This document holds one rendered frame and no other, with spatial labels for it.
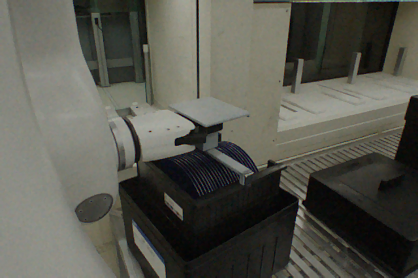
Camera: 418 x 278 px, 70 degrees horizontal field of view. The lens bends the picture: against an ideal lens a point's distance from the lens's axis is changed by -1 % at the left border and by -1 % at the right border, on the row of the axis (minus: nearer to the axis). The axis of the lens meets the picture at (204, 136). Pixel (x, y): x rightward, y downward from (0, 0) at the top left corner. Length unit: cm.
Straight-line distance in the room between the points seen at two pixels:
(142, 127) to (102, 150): 14
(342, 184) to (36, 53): 73
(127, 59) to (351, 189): 126
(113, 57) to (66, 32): 133
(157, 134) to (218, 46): 39
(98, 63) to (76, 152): 130
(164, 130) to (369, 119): 110
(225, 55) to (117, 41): 96
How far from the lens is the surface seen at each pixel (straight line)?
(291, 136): 113
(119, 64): 168
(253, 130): 100
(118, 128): 45
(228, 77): 83
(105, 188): 38
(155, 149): 47
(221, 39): 80
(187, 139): 48
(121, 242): 80
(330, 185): 84
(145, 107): 121
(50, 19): 35
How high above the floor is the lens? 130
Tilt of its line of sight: 25 degrees down
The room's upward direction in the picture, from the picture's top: straight up
